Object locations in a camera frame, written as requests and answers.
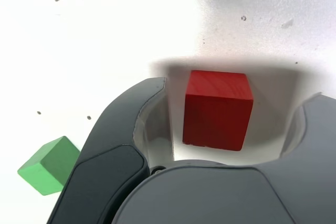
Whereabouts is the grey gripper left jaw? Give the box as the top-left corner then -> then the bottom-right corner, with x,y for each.
48,77 -> 174,224

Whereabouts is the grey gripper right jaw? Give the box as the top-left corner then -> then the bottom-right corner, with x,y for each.
112,92 -> 336,224

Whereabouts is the green cube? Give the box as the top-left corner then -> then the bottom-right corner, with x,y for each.
17,135 -> 81,196

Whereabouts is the red cube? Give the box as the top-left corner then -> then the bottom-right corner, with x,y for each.
182,70 -> 255,152

